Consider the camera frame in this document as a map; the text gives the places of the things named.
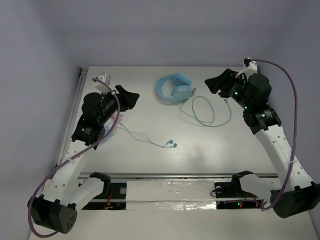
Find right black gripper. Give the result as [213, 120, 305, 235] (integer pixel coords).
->
[204, 68, 253, 110]

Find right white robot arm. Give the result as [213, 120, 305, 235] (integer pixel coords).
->
[204, 68, 320, 219]

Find aluminium rail front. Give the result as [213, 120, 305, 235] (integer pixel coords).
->
[77, 171, 280, 180]

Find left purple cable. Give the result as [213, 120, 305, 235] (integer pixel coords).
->
[27, 77, 121, 238]

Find white tape cover strip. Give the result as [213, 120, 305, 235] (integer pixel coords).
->
[125, 179, 217, 211]

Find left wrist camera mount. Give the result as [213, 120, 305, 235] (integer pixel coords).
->
[94, 72, 111, 93]

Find blue earbuds with cable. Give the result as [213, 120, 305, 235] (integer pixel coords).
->
[119, 123, 178, 149]

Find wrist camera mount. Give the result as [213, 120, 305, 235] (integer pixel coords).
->
[236, 58, 258, 79]
[94, 72, 111, 93]

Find pink blue earphone winder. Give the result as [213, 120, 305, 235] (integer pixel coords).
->
[101, 113, 123, 145]

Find aluminium rail left side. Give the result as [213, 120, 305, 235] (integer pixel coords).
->
[55, 67, 89, 167]

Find green headphone cable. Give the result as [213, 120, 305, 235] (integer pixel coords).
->
[180, 95, 233, 128]

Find light blue over-ear headphones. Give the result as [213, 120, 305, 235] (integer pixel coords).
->
[155, 73, 197, 103]

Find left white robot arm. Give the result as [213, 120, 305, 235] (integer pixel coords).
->
[27, 85, 140, 238]

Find aluminium rail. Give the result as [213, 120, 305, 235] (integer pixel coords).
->
[55, 67, 89, 167]
[77, 171, 280, 180]

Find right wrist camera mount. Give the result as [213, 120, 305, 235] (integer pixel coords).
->
[236, 58, 258, 79]

